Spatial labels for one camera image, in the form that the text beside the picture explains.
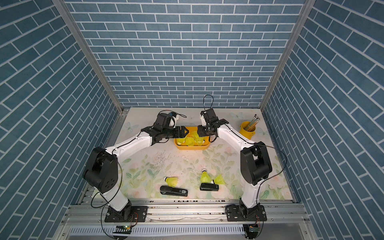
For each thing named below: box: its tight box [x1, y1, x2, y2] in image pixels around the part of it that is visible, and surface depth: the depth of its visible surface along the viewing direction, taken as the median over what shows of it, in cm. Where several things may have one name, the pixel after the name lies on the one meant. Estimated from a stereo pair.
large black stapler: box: [160, 185, 189, 197], surface depth 80 cm
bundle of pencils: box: [245, 113, 261, 132], surface depth 96 cm
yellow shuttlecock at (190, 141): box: [185, 137, 195, 147], surface depth 98 cm
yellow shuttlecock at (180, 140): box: [176, 138, 186, 146], surface depth 98 cm
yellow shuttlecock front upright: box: [200, 169, 211, 184], surface depth 87 cm
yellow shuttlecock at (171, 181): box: [163, 176, 178, 188], surface depth 85 cm
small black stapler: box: [199, 183, 219, 192], surface depth 84 cm
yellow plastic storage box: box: [174, 126, 211, 150], surface depth 98 cm
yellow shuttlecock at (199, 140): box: [195, 137, 206, 147], surface depth 98 cm
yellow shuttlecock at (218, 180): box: [210, 174, 225, 185], surface depth 84 cm
